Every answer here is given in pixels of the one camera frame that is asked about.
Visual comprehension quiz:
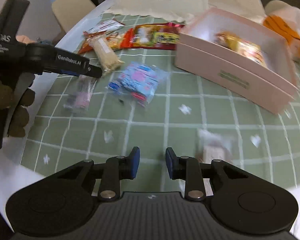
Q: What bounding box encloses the cream printed cloth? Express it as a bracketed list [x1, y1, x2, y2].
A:
[107, 0, 211, 22]

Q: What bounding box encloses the white red snack packet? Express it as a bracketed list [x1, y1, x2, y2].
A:
[86, 19, 125, 34]

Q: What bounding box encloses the orange packet in plastic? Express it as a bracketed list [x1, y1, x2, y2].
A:
[262, 15, 300, 58]

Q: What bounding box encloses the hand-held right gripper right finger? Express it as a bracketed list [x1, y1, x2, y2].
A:
[165, 147, 248, 202]

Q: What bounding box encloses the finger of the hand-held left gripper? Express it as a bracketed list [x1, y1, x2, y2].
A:
[41, 48, 103, 78]

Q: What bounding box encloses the blue pink snack packet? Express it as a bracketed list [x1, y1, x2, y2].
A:
[107, 61, 166, 108]

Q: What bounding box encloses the person's left hand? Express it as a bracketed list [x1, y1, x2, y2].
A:
[0, 79, 36, 138]

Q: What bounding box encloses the clear packet with beige bar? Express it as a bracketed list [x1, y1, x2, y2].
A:
[86, 34, 124, 77]

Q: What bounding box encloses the green checked tablecloth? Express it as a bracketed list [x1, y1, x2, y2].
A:
[20, 5, 300, 188]

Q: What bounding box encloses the yellow red snack packet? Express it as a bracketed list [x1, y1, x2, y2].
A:
[214, 31, 268, 67]

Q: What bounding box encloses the small clear pink packet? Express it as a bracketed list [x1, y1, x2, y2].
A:
[195, 127, 237, 166]

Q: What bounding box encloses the red snack pouch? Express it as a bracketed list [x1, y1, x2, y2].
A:
[129, 22, 186, 50]

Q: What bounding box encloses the small clear purple packet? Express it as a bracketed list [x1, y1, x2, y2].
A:
[62, 76, 98, 113]

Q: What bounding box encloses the orange red snack packet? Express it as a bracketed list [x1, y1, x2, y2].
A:
[77, 29, 135, 54]

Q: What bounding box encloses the pink cardboard box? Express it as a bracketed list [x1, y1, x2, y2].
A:
[174, 7, 299, 115]

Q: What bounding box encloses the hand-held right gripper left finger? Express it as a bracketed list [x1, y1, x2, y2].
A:
[55, 147, 140, 202]

